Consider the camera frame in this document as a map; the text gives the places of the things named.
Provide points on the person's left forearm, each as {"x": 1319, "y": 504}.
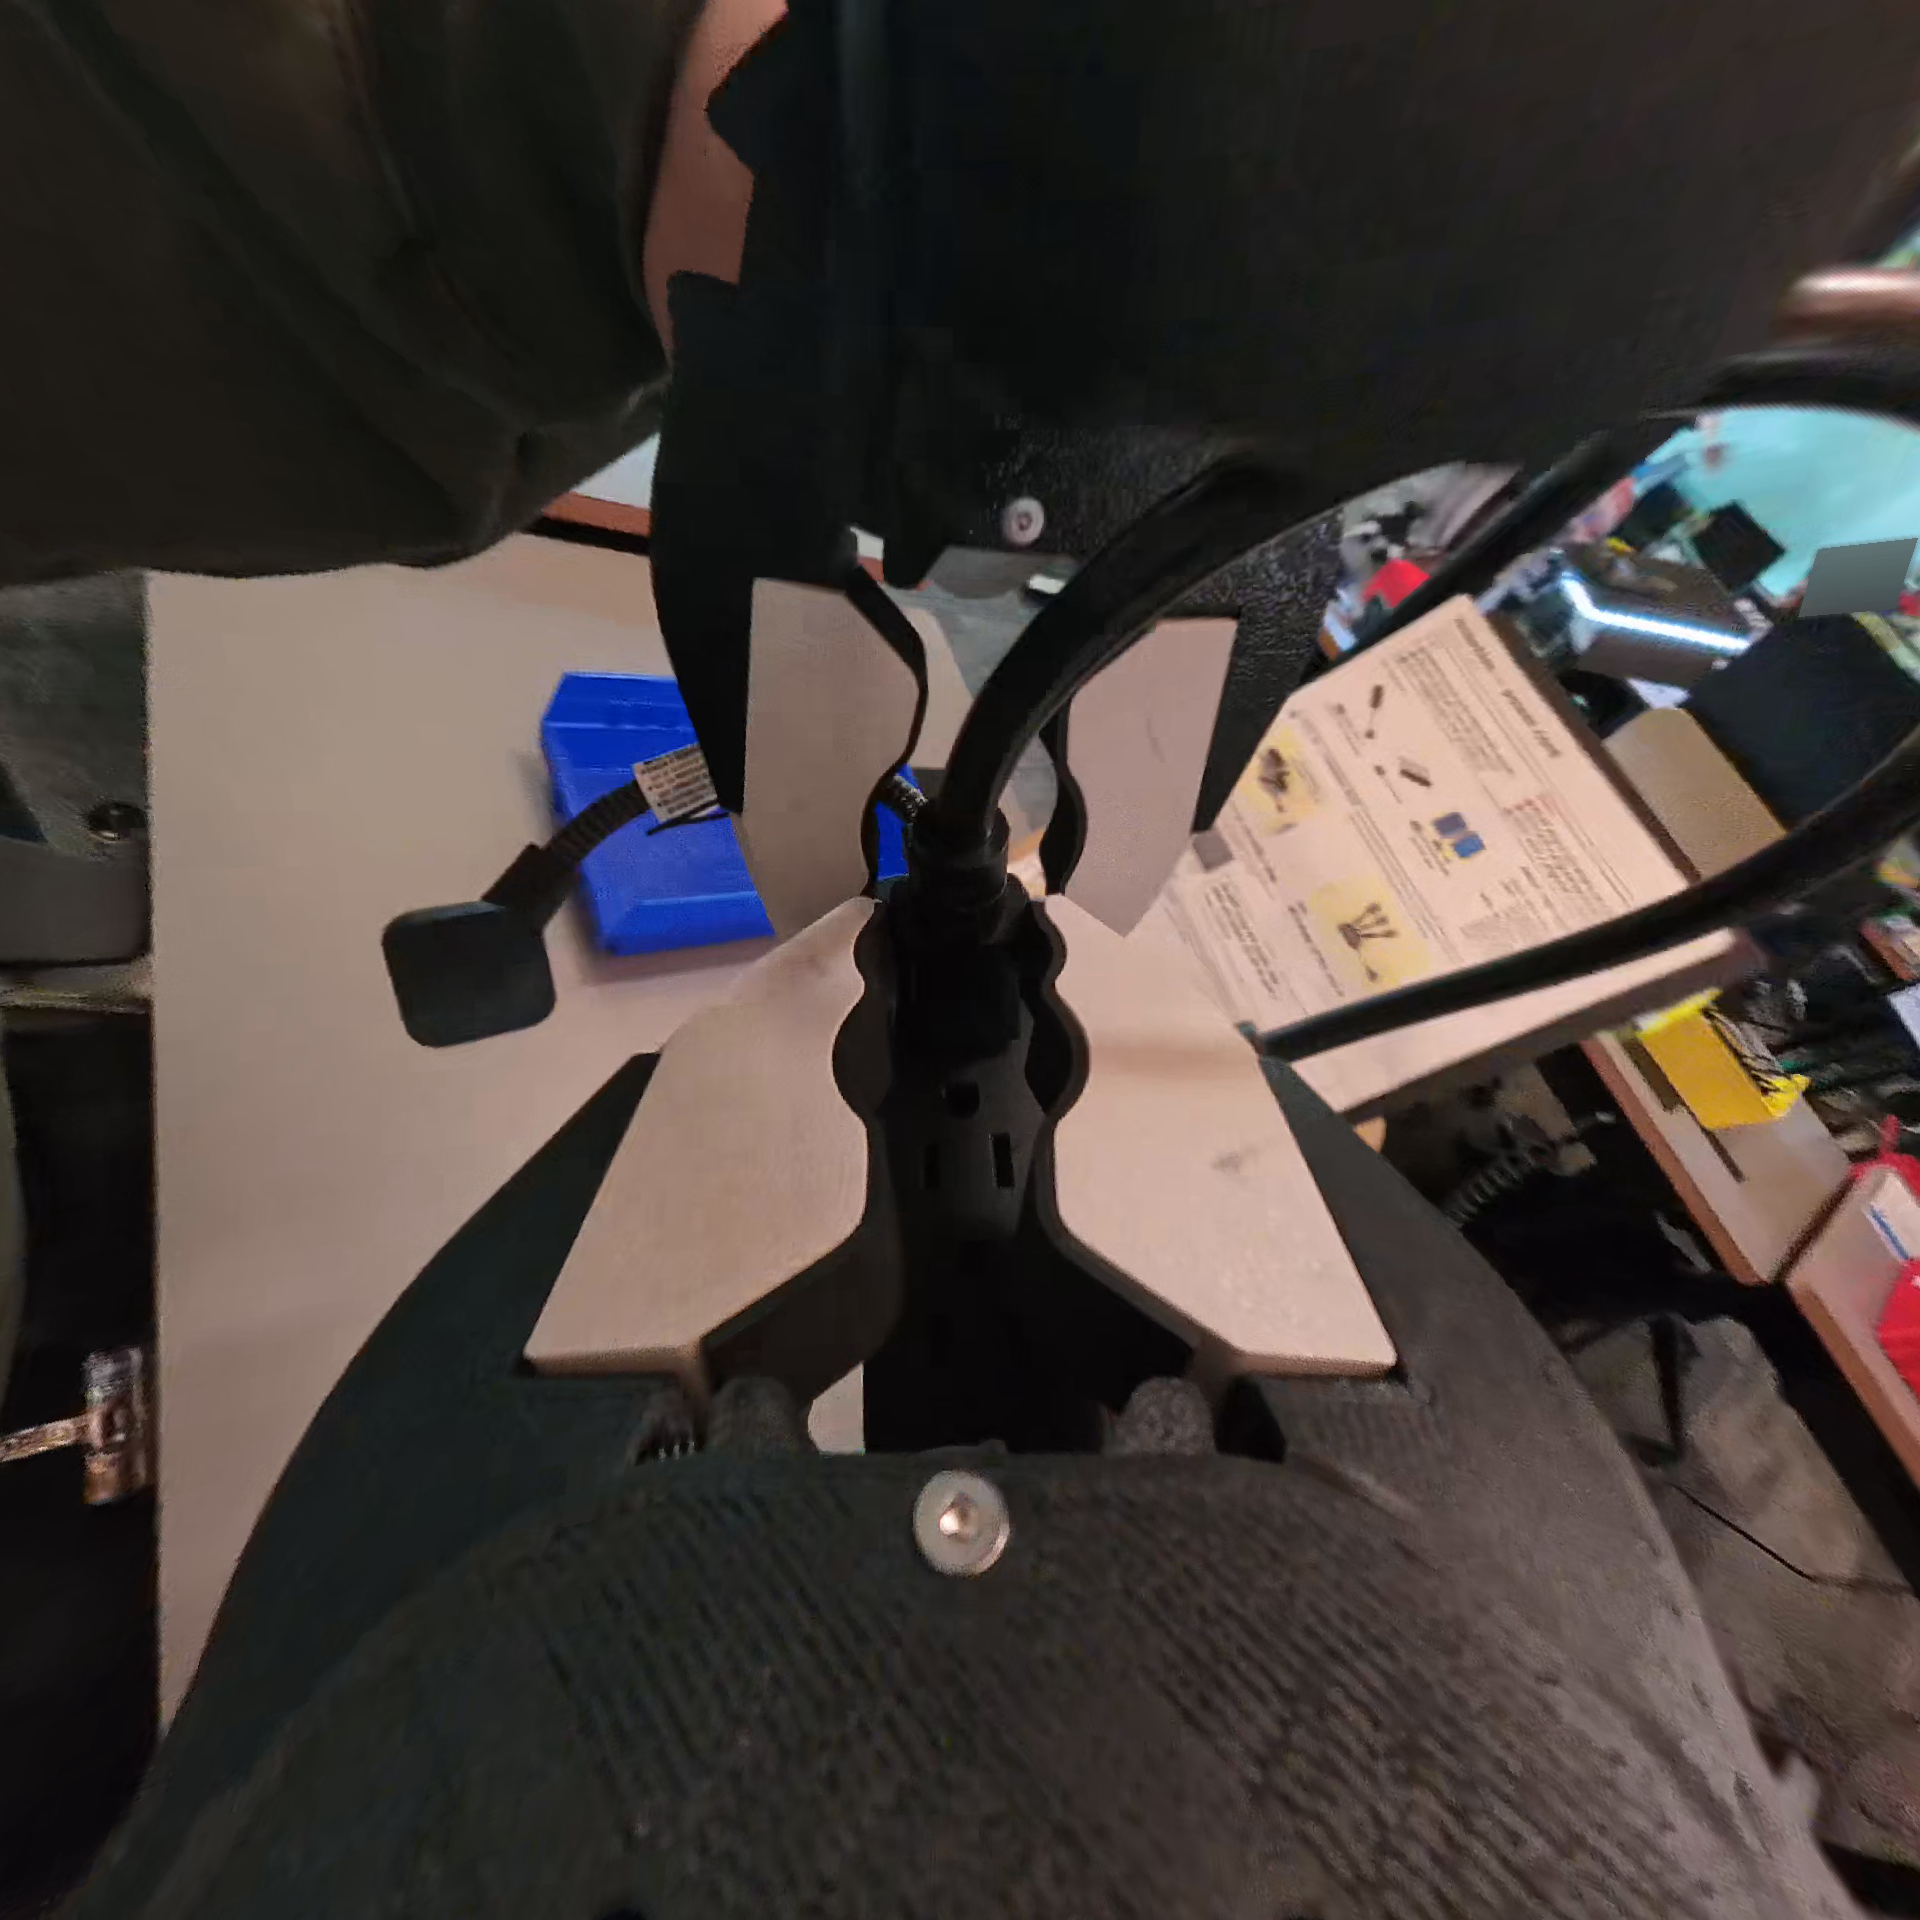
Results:
{"x": 301, "y": 270}

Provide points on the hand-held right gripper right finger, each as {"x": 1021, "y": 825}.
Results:
{"x": 1201, "y": 1230}

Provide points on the person's left hand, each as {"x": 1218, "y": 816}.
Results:
{"x": 699, "y": 180}

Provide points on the blue plastic bin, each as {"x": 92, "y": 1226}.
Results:
{"x": 660, "y": 885}

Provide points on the yellow box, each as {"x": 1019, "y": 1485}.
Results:
{"x": 1710, "y": 1065}

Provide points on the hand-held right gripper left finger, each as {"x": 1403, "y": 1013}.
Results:
{"x": 721, "y": 1201}

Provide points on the printed instruction board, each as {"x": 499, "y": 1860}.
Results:
{"x": 1424, "y": 840}

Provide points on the metal clasp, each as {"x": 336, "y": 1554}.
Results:
{"x": 112, "y": 1424}

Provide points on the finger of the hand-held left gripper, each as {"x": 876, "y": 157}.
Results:
{"x": 811, "y": 750}
{"x": 1154, "y": 781}

